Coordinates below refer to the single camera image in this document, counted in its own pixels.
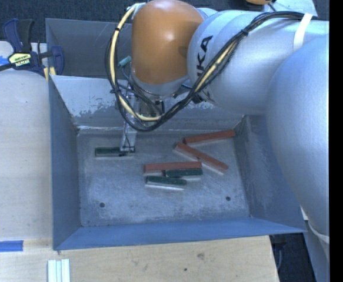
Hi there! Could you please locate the dark green block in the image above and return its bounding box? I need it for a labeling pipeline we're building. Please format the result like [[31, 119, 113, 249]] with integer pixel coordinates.
[[94, 146, 136, 159], [162, 167, 204, 182], [144, 175, 188, 192]]

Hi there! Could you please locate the grey metal bin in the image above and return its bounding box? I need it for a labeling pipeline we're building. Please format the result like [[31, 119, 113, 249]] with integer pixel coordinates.
[[45, 18, 308, 251]]

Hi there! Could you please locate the red-brown flat block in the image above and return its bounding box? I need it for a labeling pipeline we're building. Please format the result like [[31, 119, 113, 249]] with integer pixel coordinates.
[[142, 161, 203, 177], [172, 142, 229, 176], [183, 129, 237, 146]]

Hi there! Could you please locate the pale wood flat board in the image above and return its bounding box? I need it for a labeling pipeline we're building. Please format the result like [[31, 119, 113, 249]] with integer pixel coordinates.
[[0, 69, 54, 242]]

